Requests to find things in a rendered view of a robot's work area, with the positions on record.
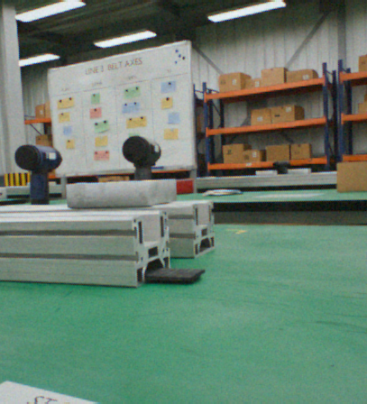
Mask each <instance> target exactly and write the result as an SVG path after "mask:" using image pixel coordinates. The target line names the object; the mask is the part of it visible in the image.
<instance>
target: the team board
mask: <svg viewBox="0 0 367 404"><path fill-rule="evenodd" d="M48 80H49V94H50V119H51V131H52V145H53V148H54V149H57V151H58V152H60V155H61V156H62V158H63V162H62V163H61V165H60V167H59V168H58V169H56V178H61V188H62V199H67V185H68V183H67V177H76V176H91V175H106V174H122V173H134V171H135V167H134V166H133V164H132V163H131V162H129V161H127V160H126V159H125V158H124V156H123V154H122V146H123V143H124V141H125V140H126V139H127V138H128V137H130V136H134V135H140V136H143V137H146V138H150V139H153V140H154V141H155V142H157V143H158V144H159V145H160V147H161V150H162V152H161V158H160V159H159V160H158V161H157V162H156V166H154V167H151V171H152V172H154V171H169V170H189V179H193V180H194V181H193V194H197V174H196V169H197V152H196V134H195V116H194V98H193V80H192V61H191V42H190V41H180V42H177V43H173V44H169V45H165V46H160V47H156V48H152V49H148V50H139V51H136V52H131V53H126V54H123V55H118V56H114V57H110V58H105V59H101V60H93V61H89V62H84V63H80V64H71V65H68V66H63V67H58V68H52V69H48Z"/></svg>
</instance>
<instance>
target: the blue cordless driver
mask: <svg viewBox="0 0 367 404"><path fill-rule="evenodd" d="M14 162H16V164H17V166H18V167H19V168H20V169H22V170H28V171H31V172H32V175H31V186H30V199H31V200H32V205H49V204H50V176H49V172H53V170H56V169H58V168H59V167H60V165H61V163H62V162H63V158H62V156H61V155H60V152H59V151H57V149H54V148H51V147H48V146H40V145H31V144H26V145H22V146H20V147H18V148H17V149H16V151H15V153H14Z"/></svg>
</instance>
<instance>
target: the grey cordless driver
mask: <svg viewBox="0 0 367 404"><path fill-rule="evenodd" d="M161 152H162V150H161V147H160V145H159V144H158V143H157V142H155V141H154V140H153V139H150V138H146V137H143V136H140V135H134V136H130V137H128V138H127V139H126V140H125V141H124V143H123V146H122V154H123V156H124V158H125V159H126V160H127V161H129V162H131V163H132V164H133V166H134V167H135V171H134V181H144V180H152V171H151V167H154V166H156V162H157V161H158V160H159V159H160V158H161Z"/></svg>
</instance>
